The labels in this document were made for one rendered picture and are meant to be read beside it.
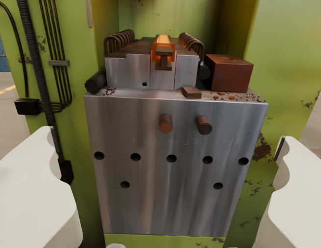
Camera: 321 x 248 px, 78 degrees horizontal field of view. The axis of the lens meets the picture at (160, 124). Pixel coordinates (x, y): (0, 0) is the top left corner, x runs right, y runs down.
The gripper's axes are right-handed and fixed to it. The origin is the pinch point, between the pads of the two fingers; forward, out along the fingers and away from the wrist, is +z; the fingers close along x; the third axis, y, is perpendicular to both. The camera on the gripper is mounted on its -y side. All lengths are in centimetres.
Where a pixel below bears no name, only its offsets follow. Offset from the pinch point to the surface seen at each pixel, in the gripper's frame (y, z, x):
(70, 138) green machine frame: 32, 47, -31
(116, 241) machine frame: 57, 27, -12
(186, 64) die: 2.6, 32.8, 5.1
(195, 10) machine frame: -9, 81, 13
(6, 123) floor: 100, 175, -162
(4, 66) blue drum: 89, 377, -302
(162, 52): -1.0, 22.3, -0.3
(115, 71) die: 4.8, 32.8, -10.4
